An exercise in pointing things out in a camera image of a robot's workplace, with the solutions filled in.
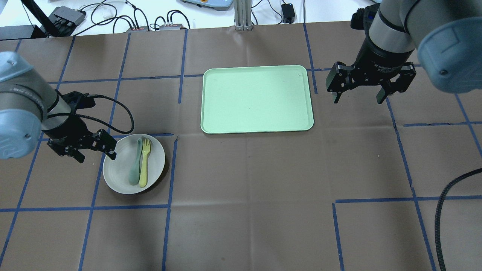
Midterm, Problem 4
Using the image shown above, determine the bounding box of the black power adapter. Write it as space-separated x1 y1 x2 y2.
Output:
281 3 296 24

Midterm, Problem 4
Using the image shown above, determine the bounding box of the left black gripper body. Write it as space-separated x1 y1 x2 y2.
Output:
47 120 117 158

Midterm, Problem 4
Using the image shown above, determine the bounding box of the black monitor stand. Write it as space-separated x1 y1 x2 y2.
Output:
1 0 61 37

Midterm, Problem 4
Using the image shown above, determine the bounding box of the light green tray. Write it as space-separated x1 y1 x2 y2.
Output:
200 65 314 134

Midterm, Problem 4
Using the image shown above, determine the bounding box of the grey usb hub box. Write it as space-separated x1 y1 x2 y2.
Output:
48 6 86 26

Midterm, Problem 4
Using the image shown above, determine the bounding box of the right braided black cable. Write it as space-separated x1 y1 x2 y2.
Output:
435 168 482 271

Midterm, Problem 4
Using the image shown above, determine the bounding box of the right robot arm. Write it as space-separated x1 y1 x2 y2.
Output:
326 0 482 104

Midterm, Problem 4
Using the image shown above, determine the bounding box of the white round plate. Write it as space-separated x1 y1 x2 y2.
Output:
102 134 166 195

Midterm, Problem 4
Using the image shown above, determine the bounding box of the aluminium frame post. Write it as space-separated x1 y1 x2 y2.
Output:
233 0 253 31

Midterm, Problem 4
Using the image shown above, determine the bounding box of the blue teach pendant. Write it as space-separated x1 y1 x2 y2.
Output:
181 0 234 11

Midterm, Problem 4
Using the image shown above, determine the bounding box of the yellow plastic fork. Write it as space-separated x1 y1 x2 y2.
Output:
139 137 151 187

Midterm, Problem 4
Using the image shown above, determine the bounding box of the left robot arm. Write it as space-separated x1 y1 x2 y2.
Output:
0 51 117 163

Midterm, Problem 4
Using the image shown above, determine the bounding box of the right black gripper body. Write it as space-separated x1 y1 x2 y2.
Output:
326 38 416 94

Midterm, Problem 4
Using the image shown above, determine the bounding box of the teal plastic spoon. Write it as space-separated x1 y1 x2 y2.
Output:
128 138 143 186

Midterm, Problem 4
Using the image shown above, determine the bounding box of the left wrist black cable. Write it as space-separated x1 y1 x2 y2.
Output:
75 94 135 134

